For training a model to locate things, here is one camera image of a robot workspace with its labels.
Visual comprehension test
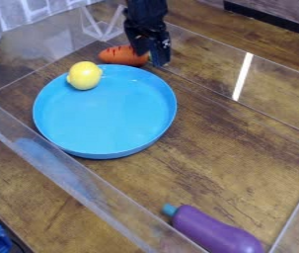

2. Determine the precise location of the orange toy carrot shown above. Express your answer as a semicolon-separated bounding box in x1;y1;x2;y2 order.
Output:
98;44;150;67

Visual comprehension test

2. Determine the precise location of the white patterned curtain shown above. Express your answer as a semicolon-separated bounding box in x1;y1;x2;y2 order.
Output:
0;0;103;39

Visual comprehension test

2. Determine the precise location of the yellow toy lemon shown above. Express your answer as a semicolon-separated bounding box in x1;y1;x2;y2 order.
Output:
66;61;103;90

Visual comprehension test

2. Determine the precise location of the clear acrylic corner bracket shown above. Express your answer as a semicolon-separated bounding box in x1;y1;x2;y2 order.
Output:
79;5;125;42

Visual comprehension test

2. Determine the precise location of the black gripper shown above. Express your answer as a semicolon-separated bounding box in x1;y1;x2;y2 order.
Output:
125;0;172;66

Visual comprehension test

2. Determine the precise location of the clear acrylic enclosure wall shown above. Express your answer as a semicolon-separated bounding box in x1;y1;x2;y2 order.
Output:
0;0;299;253

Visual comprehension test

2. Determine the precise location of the blue round tray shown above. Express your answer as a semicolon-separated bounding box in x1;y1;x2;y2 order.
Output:
34;64;178;159

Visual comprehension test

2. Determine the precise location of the purple toy eggplant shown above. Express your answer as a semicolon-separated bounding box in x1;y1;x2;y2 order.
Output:
162;204;265;253

